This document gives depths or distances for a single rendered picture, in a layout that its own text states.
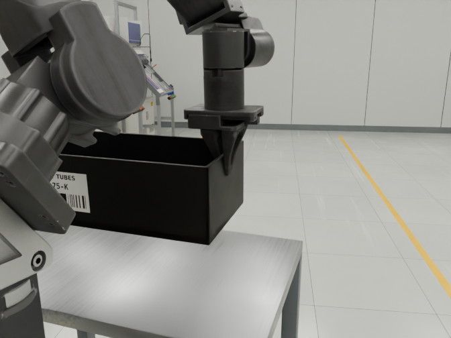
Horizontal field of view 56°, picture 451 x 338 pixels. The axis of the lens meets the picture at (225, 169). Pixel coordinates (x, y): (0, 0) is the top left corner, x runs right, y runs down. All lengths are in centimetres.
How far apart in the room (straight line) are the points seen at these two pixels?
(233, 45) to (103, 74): 25
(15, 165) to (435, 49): 738
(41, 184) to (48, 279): 69
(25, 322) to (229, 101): 36
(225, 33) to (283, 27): 659
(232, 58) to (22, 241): 36
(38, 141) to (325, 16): 696
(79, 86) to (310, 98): 691
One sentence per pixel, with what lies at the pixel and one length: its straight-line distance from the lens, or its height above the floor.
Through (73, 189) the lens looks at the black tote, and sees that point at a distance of 66.
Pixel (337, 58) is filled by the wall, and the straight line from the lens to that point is 721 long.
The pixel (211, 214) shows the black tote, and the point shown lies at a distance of 58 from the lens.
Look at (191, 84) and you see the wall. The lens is 732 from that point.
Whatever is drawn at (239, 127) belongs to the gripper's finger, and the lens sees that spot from 59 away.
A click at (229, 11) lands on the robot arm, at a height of 131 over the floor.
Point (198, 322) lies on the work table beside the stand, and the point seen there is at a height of 80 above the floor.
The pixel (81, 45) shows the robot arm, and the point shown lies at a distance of 36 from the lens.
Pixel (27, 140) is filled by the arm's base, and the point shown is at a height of 120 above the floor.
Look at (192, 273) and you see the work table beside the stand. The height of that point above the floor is 80.
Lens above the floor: 126
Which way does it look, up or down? 15 degrees down
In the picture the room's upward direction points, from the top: straight up
